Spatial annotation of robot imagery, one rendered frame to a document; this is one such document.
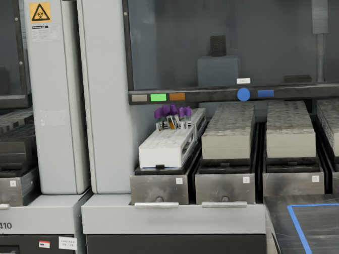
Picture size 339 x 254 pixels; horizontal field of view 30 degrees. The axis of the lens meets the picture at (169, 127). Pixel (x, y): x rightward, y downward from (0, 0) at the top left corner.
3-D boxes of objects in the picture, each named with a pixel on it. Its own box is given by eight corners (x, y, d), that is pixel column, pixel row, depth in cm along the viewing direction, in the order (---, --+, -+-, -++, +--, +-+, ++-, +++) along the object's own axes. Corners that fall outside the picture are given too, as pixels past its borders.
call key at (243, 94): (237, 101, 146) (236, 87, 146) (250, 100, 146) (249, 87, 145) (237, 101, 145) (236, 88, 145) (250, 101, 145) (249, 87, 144)
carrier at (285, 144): (316, 156, 149) (316, 131, 148) (317, 159, 147) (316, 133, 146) (266, 157, 151) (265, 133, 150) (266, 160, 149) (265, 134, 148)
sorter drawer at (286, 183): (265, 143, 209) (264, 116, 208) (307, 142, 207) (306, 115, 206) (262, 210, 139) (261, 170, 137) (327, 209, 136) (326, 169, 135)
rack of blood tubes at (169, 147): (161, 147, 179) (159, 125, 178) (195, 146, 177) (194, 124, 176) (139, 173, 150) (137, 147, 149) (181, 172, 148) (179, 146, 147)
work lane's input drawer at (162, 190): (173, 145, 214) (172, 119, 213) (214, 144, 212) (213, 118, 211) (126, 211, 144) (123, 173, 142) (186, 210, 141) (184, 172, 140)
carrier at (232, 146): (250, 158, 151) (249, 133, 150) (250, 160, 149) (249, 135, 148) (202, 159, 153) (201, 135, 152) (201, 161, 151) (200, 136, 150)
